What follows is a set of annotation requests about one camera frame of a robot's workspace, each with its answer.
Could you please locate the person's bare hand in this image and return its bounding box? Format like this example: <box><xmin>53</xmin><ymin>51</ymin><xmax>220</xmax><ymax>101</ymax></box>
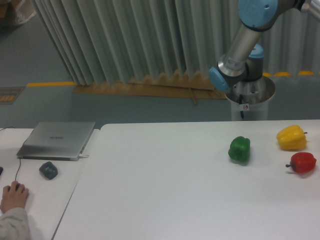
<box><xmin>0</xmin><ymin>181</ymin><xmax>27</xmax><ymax>214</ymax></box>

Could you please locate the beige sleeved forearm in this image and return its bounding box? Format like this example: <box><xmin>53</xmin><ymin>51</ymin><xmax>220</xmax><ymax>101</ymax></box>
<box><xmin>0</xmin><ymin>207</ymin><xmax>30</xmax><ymax>240</ymax></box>

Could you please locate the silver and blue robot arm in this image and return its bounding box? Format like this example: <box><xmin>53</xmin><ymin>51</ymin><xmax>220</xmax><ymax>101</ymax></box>
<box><xmin>208</xmin><ymin>0</ymin><xmax>320</xmax><ymax>91</ymax></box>

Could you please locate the dark grey earbuds case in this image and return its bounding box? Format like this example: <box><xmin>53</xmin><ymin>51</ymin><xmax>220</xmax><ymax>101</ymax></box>
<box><xmin>39</xmin><ymin>161</ymin><xmax>58</xmax><ymax>180</ymax></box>

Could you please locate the silver closed laptop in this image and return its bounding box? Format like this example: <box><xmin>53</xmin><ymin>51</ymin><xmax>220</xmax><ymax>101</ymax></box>
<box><xmin>16</xmin><ymin>121</ymin><xmax>96</xmax><ymax>161</ymax></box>

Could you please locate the grey-green pleated curtain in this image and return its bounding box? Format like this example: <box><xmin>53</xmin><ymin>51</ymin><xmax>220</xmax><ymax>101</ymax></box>
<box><xmin>34</xmin><ymin>0</ymin><xmax>320</xmax><ymax>85</ymax></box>

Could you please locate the brown cardboard sheet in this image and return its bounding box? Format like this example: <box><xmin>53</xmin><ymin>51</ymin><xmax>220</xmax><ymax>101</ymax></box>
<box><xmin>73</xmin><ymin>82</ymin><xmax>226</xmax><ymax>106</ymax></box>

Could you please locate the green bell pepper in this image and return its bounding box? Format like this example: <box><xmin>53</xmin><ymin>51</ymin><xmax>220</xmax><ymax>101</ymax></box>
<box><xmin>228</xmin><ymin>136</ymin><xmax>251</xmax><ymax>164</ymax></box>

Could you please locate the yellow bell pepper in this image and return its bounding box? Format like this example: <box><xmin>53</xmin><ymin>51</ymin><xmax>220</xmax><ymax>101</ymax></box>
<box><xmin>276</xmin><ymin>125</ymin><xmax>307</xmax><ymax>151</ymax></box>

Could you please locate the red bell pepper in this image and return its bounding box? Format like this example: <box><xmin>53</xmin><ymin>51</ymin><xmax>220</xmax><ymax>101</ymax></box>
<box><xmin>285</xmin><ymin>152</ymin><xmax>317</xmax><ymax>174</ymax></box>

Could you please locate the thin black mouse cable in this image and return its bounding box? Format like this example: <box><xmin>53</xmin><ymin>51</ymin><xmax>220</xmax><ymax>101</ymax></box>
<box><xmin>0</xmin><ymin>126</ymin><xmax>34</xmax><ymax>183</ymax></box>

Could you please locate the black cable on pedestal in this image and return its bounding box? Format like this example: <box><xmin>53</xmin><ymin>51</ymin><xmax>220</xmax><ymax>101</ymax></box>
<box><xmin>238</xmin><ymin>93</ymin><xmax>245</xmax><ymax>122</ymax></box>

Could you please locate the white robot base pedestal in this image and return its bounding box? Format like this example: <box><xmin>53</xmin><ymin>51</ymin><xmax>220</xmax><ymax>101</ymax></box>
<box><xmin>225</xmin><ymin>76</ymin><xmax>276</xmax><ymax>121</ymax></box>

